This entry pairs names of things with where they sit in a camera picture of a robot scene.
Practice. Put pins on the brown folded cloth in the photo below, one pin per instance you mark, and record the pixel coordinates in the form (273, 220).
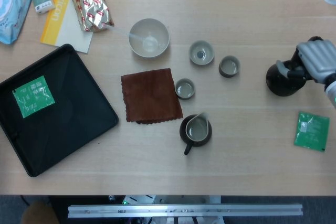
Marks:
(151, 96)

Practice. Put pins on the clear plastic spoon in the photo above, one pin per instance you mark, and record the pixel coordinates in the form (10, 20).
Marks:
(119, 30)

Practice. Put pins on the aluminium rail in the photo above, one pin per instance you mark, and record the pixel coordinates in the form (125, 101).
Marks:
(183, 211)

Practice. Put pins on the dark straight-sided teacup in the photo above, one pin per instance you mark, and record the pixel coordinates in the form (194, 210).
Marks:
(229, 67)
(185, 89)

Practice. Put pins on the large beige bowl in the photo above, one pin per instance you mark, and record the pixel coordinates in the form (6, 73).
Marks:
(155, 28)

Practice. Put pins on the silver red foil bag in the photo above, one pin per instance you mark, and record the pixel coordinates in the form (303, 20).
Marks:
(90, 6)

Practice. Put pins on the black rectangular tray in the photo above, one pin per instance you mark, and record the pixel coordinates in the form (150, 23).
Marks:
(65, 129)

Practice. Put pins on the blue wet wipes pack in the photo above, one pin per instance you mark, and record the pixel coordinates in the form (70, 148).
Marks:
(11, 11)

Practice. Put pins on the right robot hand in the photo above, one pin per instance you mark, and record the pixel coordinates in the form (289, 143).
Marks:
(319, 58)

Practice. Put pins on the yellow white booklet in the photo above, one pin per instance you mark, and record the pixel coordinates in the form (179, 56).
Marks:
(65, 32)

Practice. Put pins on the wide grey teacup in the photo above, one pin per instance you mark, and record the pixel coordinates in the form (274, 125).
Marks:
(201, 53)

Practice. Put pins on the green tea packet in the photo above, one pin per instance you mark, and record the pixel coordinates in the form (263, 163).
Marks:
(312, 132)
(32, 96)

